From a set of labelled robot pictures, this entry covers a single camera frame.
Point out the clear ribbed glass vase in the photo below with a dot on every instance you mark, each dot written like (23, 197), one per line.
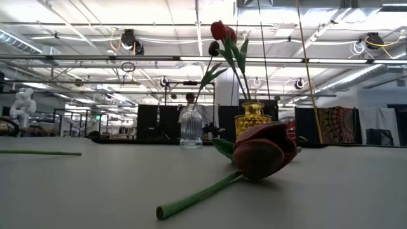
(190, 130)

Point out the yellow glass vase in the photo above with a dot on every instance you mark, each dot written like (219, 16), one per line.
(252, 122)

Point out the person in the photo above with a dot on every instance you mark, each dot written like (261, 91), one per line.
(190, 97)

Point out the black partition panel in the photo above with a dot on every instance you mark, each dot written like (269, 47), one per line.
(305, 125)
(157, 122)
(227, 122)

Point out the long ceiling light strip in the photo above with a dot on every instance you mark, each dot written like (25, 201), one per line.
(270, 59)

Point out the colourful patterned cloth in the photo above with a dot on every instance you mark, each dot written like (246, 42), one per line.
(337, 124)

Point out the white hanging sheet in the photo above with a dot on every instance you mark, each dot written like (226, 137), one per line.
(378, 121)

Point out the black metal gantry frame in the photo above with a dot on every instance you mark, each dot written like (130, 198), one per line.
(190, 83)

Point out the silver ventilation duct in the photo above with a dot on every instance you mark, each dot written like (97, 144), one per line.
(359, 79)

